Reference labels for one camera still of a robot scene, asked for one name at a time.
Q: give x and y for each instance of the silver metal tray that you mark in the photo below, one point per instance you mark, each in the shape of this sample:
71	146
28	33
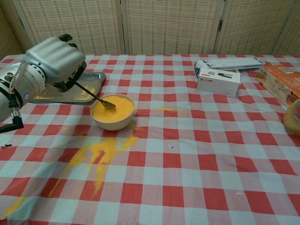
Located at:
91	80

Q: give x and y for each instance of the white box with black print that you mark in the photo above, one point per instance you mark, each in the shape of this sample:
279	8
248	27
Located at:
218	83

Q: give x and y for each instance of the off-white bowl of yellow powder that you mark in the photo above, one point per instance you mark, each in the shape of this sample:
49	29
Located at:
114	123

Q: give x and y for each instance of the spilled yellow powder patch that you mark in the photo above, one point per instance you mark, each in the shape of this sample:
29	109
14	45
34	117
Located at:
105	150

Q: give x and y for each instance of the small black crumb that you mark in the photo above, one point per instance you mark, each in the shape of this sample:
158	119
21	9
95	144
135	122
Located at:
8	145

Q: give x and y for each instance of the clear packing tape roll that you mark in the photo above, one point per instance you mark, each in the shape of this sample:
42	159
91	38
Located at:
291	122

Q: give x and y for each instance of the red white checkered tablecloth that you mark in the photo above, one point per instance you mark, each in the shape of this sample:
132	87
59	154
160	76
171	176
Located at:
187	168

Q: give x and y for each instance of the orange cardboard box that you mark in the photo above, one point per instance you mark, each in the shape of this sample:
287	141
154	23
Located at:
281	84

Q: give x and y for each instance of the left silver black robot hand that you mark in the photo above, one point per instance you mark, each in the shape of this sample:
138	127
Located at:
56	61

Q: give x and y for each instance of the long flat white device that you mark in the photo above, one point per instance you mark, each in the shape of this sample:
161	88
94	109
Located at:
229	62

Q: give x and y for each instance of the black spoon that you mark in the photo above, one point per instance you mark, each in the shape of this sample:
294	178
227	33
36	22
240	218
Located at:
110	105

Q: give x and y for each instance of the woven bamboo folding screen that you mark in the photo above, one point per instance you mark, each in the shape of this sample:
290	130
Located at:
164	25

